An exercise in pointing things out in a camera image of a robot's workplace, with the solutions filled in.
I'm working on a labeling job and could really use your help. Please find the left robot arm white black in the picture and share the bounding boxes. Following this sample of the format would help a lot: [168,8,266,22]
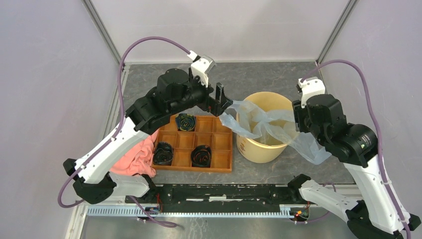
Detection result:
[63,68,233,204]

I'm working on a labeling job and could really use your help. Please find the aluminium frame rail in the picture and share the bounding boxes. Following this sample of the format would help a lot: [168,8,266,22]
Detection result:
[75,184,370,219]

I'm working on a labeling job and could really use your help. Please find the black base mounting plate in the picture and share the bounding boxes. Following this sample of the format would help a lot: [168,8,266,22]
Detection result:
[135,184,307,213]

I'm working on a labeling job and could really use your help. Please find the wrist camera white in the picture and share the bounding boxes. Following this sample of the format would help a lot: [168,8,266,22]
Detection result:
[298,77,326,108]
[188,50,215,88]

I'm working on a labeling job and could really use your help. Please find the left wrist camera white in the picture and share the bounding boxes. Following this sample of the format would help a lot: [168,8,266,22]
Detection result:
[188,50,215,88]

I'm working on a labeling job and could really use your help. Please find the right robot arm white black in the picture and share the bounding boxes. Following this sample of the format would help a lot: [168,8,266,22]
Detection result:
[287,94,421,239]

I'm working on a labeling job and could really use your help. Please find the pink cloth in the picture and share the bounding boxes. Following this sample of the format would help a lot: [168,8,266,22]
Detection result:
[110,130,159,178]

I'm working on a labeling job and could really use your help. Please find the orange compartment tray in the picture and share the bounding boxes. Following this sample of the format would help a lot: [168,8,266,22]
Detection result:
[152,114,233,173]

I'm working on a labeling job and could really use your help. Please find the black rolled belt left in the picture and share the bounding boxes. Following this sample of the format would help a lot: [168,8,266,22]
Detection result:
[153,141,174,166]

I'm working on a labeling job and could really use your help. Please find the light blue plastic trash bag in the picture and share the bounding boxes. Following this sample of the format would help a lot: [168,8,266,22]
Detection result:
[219,100,331,165]

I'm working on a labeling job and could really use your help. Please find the yellow round trash bin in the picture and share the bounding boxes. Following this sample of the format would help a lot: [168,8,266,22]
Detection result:
[236,92,293,163]

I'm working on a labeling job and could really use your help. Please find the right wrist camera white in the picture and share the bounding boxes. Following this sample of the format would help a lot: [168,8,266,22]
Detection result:
[298,77,326,108]

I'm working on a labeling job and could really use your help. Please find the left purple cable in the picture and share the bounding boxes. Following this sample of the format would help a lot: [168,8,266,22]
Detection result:
[57,36,192,209]

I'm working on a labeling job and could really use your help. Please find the black orange rolled belt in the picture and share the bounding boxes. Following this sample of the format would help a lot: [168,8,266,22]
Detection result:
[191,145,212,168]

